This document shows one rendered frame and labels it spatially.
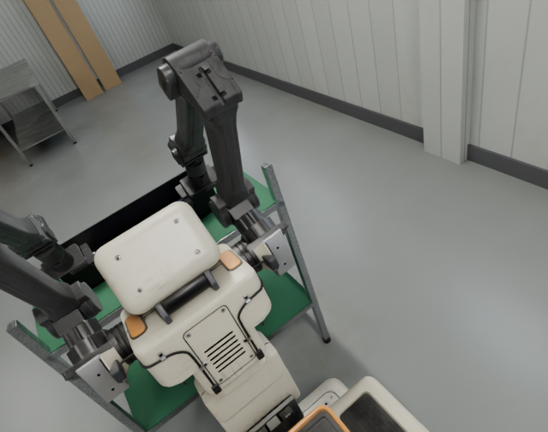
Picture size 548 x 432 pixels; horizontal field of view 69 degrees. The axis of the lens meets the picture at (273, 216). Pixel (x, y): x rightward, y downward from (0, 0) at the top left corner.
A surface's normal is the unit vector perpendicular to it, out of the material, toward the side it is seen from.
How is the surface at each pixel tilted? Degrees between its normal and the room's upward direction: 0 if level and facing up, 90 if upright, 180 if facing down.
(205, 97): 47
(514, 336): 0
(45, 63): 90
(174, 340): 82
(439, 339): 0
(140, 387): 0
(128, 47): 90
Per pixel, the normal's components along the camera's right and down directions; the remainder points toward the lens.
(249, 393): 0.51, 0.32
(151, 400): -0.27, -0.73
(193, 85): 0.22, -0.18
